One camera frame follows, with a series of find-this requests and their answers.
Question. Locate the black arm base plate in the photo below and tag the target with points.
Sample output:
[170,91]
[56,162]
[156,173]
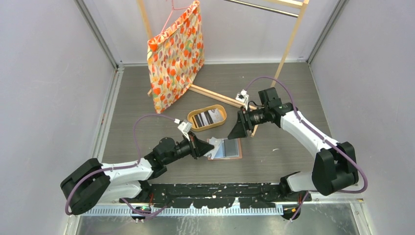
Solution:
[215,196]

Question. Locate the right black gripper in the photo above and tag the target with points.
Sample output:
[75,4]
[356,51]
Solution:
[240,130]

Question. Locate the pink leather card holder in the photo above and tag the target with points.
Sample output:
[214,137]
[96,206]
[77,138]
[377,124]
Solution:
[230,158]

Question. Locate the tan oval card tray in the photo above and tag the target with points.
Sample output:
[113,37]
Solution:
[193,128]

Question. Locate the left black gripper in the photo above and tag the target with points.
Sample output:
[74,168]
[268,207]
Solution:
[197,147]

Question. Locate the floral orange fabric bag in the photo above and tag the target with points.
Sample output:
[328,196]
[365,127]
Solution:
[174,58]

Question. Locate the silver white credit card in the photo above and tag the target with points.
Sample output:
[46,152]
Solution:
[218,150]

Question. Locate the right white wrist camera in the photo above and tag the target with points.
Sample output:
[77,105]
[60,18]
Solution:
[243,97]

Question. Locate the pink wire hanger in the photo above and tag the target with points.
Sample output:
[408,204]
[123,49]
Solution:
[176,7]

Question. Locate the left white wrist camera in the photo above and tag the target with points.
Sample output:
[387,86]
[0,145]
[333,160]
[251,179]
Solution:
[184,127]

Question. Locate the stack of credit cards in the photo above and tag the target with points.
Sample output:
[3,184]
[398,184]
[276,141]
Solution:
[207,118]

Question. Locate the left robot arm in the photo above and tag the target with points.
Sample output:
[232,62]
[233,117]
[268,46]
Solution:
[94,182]

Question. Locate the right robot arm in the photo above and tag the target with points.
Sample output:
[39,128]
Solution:
[334,163]

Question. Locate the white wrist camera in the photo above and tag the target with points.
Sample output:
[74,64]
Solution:
[243,97]
[184,127]

